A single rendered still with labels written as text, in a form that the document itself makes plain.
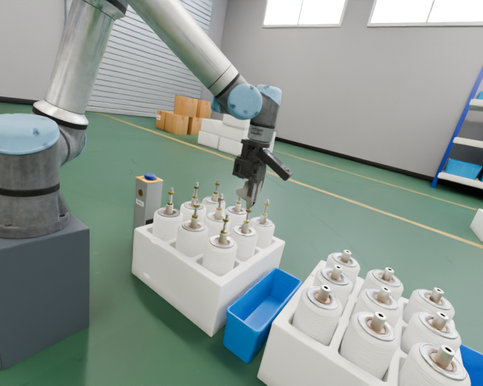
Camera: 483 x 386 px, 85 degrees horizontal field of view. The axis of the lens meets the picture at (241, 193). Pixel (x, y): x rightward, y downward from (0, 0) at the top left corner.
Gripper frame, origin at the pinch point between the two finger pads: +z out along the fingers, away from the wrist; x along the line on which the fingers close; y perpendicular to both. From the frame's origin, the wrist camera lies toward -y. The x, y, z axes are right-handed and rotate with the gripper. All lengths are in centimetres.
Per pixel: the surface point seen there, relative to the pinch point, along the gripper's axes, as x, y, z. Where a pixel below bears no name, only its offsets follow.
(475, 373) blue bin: -9, -72, 29
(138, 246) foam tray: 15.1, 31.6, 22.4
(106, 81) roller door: -295, 452, -25
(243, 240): 4.4, -1.2, 10.4
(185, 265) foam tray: 18.4, 9.6, 17.6
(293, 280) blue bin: -6.9, -18.0, 24.0
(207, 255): 16.2, 4.1, 12.8
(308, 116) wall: -537, 112, -33
